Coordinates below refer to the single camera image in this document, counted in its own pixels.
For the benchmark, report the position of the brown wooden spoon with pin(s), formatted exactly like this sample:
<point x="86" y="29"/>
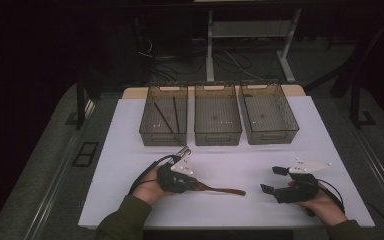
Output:
<point x="226" y="190"/>

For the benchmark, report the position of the white metal table frame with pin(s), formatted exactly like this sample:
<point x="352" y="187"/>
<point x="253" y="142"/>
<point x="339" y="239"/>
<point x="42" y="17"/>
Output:
<point x="210" y="50"/>

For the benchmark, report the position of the person's left hand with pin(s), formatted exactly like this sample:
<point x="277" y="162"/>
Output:
<point x="150" y="191"/>

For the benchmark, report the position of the person's right hand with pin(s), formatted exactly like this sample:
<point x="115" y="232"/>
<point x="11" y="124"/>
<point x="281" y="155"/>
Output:
<point x="326" y="206"/>

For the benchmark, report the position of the metal floor rail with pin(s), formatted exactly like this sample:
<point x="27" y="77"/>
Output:
<point x="376" y="166"/>
<point x="63" y="166"/>

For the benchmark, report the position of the clear brown plastic bin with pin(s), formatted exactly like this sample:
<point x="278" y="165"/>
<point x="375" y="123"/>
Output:
<point x="217" y="115"/>
<point x="266" y="115"/>
<point x="161" y="126"/>

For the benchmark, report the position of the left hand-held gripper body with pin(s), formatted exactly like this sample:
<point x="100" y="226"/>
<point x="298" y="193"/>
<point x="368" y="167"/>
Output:
<point x="175" y="180"/>

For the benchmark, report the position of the white table sheet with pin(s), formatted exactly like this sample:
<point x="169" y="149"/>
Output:
<point x="230" y="213"/>

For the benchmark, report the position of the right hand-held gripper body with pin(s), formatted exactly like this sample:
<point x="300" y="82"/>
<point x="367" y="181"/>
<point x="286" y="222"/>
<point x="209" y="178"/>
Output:
<point x="298" y="191"/>

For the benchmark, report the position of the black metal stand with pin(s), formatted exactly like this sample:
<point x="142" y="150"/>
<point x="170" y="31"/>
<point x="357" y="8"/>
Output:
<point x="80" y="103"/>
<point x="355" y="100"/>

